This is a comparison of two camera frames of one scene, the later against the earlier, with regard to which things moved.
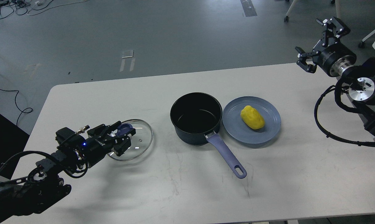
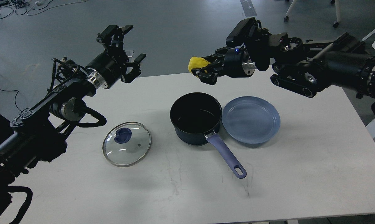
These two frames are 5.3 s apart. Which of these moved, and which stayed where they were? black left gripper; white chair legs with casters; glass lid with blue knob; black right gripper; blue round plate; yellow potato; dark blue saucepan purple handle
Moved: glass lid with blue knob; yellow potato; black left gripper; black right gripper
Stayed: dark blue saucepan purple handle; blue round plate; white chair legs with casters
